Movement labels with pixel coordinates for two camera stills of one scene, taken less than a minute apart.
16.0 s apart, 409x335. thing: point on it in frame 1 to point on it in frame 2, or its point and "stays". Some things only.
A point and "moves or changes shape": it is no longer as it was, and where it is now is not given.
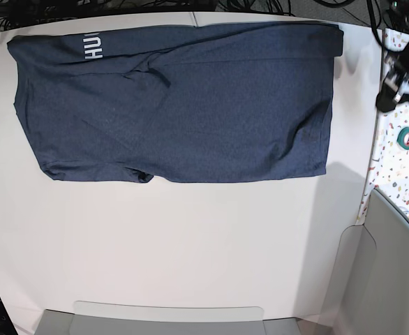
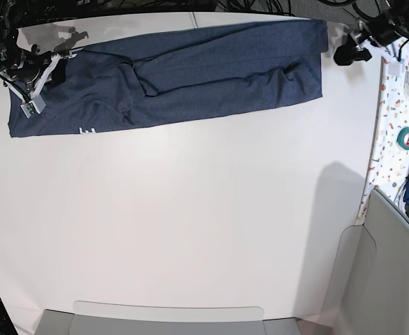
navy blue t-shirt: [180, 102] moves or changes shape
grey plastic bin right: [380, 282] stays
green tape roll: [407, 138] stays
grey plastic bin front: [117, 318] stays
